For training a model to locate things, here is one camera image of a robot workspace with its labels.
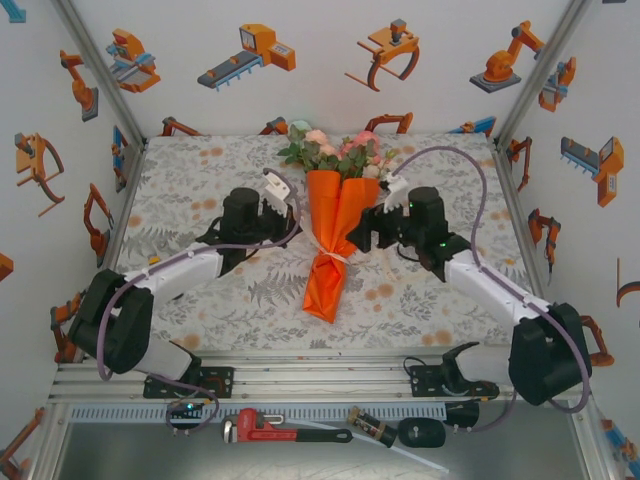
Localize cream ribbon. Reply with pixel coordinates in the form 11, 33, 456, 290
317, 248, 401, 289

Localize orange wrapping paper sheet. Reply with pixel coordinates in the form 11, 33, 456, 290
302, 169, 384, 325

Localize pink rose stem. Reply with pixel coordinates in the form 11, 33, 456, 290
337, 130, 401, 181

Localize pink cream rose spray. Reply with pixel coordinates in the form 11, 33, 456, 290
304, 128, 346, 174

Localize grey floral tablecloth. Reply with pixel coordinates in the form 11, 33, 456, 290
94, 132, 544, 351

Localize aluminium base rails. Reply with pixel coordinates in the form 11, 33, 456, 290
47, 349, 594, 405

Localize black brass cylinder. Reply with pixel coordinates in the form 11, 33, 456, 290
348, 405, 399, 449

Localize red pipe wrench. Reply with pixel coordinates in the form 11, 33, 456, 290
220, 407, 354, 445

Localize black round connector cap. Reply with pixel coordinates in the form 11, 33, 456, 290
443, 401, 481, 432

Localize small circuit board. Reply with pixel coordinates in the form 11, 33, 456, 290
166, 398, 207, 417

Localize black computer mouse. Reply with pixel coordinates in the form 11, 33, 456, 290
398, 417, 448, 450

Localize white plastic strip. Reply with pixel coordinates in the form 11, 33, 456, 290
299, 418, 450, 474

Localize grey metal shelf plate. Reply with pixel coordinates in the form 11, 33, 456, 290
52, 418, 584, 480

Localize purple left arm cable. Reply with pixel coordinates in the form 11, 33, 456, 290
97, 168, 305, 439

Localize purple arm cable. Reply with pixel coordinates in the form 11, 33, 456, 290
97, 168, 305, 439
392, 146, 594, 436

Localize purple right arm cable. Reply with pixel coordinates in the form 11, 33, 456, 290
392, 146, 594, 436

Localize aluminium side rail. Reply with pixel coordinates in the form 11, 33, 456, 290
74, 139, 149, 364
489, 137, 569, 351

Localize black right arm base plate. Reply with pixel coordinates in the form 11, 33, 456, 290
408, 363, 501, 400

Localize conveyor belt wall sticker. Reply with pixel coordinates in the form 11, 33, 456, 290
196, 23, 297, 93
559, 135, 626, 209

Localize claw gripper wall sticker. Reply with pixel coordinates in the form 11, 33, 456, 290
13, 132, 66, 219
344, 18, 422, 93

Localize milling machine wall sticker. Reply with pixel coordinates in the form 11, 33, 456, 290
538, 56, 577, 113
104, 28, 162, 94

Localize aluminium frame post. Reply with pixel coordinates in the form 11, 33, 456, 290
492, 0, 594, 146
49, 0, 147, 146

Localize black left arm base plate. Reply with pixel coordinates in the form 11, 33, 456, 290
143, 365, 236, 400

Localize white slotted cable duct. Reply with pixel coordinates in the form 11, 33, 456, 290
68, 403, 448, 422

